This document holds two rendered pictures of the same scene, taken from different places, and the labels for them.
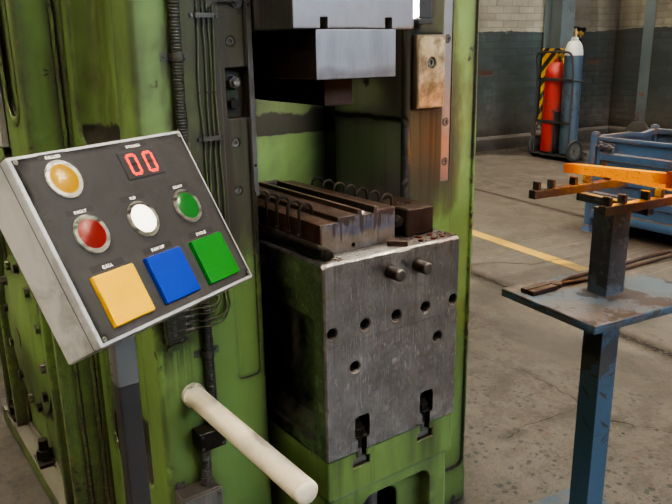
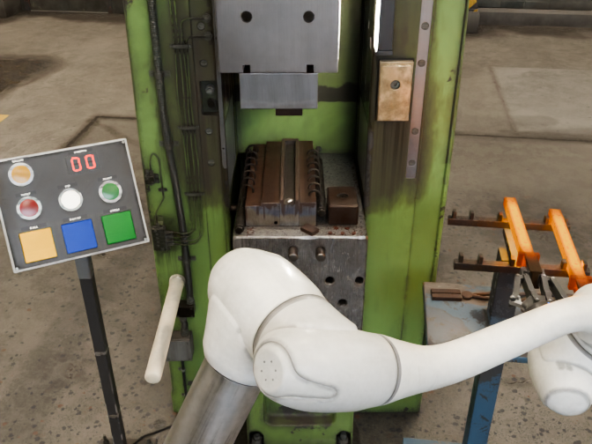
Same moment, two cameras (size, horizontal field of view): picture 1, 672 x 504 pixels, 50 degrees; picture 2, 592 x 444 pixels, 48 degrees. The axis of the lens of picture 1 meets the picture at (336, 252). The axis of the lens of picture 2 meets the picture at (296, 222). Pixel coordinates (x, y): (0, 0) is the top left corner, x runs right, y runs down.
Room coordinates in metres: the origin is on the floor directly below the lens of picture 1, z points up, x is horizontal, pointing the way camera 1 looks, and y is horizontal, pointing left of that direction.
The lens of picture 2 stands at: (0.18, -1.03, 1.91)
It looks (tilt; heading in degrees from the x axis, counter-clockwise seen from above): 31 degrees down; 36
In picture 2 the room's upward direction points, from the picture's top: straight up
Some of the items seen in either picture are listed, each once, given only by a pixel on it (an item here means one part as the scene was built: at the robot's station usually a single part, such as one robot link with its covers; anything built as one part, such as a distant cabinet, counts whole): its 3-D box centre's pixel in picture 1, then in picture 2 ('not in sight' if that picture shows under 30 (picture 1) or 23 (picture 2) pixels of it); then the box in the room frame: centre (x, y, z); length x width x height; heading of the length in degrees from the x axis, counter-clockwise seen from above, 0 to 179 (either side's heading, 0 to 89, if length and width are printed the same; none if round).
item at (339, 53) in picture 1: (300, 53); (280, 65); (1.65, 0.07, 1.32); 0.42 x 0.20 x 0.10; 35
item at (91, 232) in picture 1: (91, 233); (29, 208); (0.96, 0.34, 1.09); 0.05 x 0.03 x 0.04; 125
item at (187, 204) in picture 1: (187, 205); (110, 191); (1.14, 0.24, 1.09); 0.05 x 0.03 x 0.04; 125
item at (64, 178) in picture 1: (64, 178); (20, 173); (0.98, 0.37, 1.16); 0.05 x 0.03 x 0.04; 125
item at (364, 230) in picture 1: (304, 211); (282, 179); (1.65, 0.07, 0.96); 0.42 x 0.20 x 0.09; 35
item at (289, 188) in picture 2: (312, 195); (290, 168); (1.67, 0.05, 0.99); 0.42 x 0.05 x 0.01; 35
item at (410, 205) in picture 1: (403, 216); (342, 205); (1.64, -0.16, 0.95); 0.12 x 0.08 x 0.06; 35
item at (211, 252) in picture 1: (212, 258); (118, 227); (1.12, 0.20, 1.01); 0.07 x 0.05 x 0.07; 150
